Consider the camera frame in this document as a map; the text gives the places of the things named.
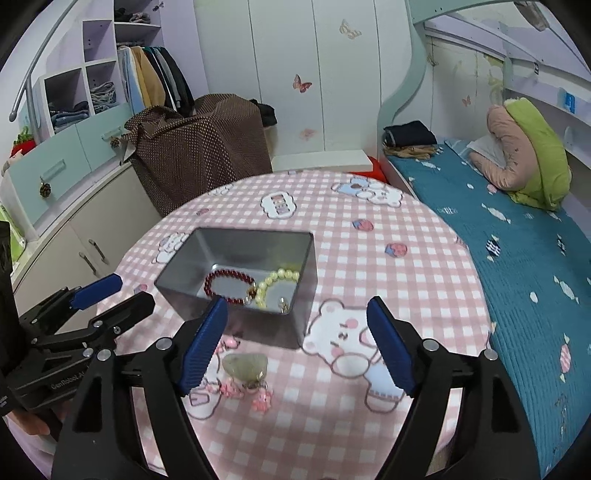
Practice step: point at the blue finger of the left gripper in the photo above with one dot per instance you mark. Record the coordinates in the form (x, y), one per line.
(120, 313)
(96, 290)

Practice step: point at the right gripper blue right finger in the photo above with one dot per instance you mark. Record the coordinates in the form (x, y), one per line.
(427, 372)

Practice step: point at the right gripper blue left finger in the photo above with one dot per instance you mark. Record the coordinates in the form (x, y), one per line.
(167, 371)

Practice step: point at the pale green jade pendant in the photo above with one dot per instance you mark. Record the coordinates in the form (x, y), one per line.
(248, 368)

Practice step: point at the person's left hand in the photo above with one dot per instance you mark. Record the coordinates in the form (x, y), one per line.
(29, 423)

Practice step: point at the beige lower cabinet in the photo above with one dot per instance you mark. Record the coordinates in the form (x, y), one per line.
(87, 241)

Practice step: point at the teal drawer cabinet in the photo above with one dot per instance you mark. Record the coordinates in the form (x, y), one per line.
(54, 167)

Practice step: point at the pink checkered bear tablecloth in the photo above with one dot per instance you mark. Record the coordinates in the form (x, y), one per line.
(336, 410)

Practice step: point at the silver metal tin box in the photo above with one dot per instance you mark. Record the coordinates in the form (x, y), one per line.
(268, 279)

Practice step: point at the teal candy print bedsheet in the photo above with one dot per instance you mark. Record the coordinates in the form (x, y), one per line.
(534, 267)

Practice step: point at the brown dotted fabric cover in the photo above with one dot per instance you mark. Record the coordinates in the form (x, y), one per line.
(178, 158)

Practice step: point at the lilac open shelf unit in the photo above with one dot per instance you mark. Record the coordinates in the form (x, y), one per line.
(84, 58)

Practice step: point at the grey metal handrail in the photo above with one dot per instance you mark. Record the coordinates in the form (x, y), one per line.
(45, 23)

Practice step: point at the green blanket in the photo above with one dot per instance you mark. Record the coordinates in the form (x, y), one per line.
(551, 183)

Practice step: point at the pink pillow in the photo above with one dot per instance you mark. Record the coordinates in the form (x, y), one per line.
(521, 163)

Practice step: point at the folded tan clothes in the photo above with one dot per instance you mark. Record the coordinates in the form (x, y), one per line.
(421, 152)

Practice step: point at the white board on stool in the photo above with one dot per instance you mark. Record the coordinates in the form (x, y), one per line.
(330, 154)

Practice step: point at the hanging clothes row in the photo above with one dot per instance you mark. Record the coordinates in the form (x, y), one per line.
(151, 77)

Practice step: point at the folded black clothes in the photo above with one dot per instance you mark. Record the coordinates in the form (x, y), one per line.
(414, 133)

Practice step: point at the black garment behind cover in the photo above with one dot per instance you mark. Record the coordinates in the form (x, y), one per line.
(267, 113)

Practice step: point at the white wardrobe doors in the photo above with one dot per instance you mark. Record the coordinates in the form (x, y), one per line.
(326, 67)

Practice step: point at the teal bunk bed frame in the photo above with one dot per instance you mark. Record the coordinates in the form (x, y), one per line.
(571, 15)

